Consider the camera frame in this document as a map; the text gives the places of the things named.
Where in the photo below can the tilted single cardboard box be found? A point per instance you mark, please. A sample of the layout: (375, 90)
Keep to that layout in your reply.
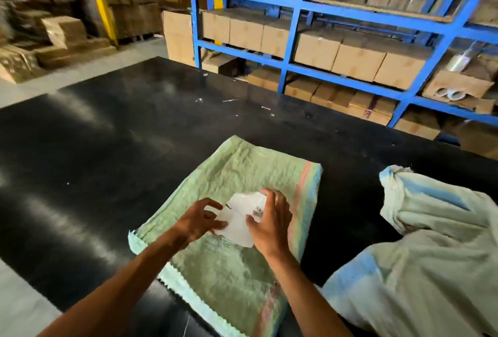
(64, 31)

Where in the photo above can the person's right hand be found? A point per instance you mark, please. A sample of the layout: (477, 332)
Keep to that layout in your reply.
(272, 230)

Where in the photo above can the filled white blue-striped sack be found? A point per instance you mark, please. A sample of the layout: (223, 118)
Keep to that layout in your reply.
(424, 263)

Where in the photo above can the pile of flattened cardboard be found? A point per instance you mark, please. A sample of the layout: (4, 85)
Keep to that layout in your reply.
(46, 56)

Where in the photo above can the white paper label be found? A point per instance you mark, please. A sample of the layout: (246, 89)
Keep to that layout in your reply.
(238, 228)

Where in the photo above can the person's right thumb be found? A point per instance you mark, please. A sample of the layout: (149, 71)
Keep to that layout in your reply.
(251, 224)

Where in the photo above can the plain cardboard carton stack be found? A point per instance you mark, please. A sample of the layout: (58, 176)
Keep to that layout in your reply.
(178, 39)

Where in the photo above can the person's left hand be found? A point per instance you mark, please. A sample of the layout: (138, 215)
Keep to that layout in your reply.
(194, 222)

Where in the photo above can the person's right forearm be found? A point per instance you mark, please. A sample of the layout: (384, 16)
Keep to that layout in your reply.
(307, 298)

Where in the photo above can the open cardboard box with holes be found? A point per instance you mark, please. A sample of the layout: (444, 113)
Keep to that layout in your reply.
(459, 84)

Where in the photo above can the person's left forearm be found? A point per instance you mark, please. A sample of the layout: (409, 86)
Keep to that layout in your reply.
(116, 290)

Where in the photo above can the blue metal shelving rack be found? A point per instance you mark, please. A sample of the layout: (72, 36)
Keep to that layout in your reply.
(443, 29)

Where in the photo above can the flat green woven sack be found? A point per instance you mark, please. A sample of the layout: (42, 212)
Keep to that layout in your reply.
(225, 282)

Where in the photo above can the group of low cardboard boxes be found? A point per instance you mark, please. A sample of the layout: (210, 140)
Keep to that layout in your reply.
(334, 97)

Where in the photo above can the row of cardboard boxes, middle shelf size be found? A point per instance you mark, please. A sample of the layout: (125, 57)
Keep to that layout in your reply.
(350, 56)

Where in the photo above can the clear tape roll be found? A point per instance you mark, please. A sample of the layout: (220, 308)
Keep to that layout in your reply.
(457, 63)

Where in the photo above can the person's left thumb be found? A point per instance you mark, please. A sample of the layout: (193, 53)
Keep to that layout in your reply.
(217, 225)

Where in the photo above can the yellow steel pillar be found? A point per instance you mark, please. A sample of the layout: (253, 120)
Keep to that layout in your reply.
(101, 2)

